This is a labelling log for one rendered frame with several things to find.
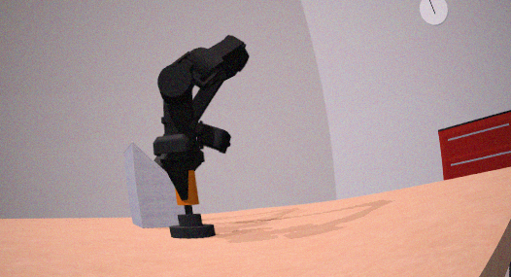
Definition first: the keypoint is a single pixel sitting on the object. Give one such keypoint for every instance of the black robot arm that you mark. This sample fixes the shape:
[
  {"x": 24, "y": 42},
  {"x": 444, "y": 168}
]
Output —
[{"x": 207, "y": 69}]

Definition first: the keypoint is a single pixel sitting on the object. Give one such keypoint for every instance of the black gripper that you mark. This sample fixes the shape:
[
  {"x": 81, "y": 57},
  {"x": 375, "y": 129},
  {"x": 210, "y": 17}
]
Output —
[{"x": 184, "y": 155}]

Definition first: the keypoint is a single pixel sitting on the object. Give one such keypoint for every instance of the orange knob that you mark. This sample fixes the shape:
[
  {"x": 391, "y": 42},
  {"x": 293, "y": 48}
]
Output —
[{"x": 192, "y": 191}]

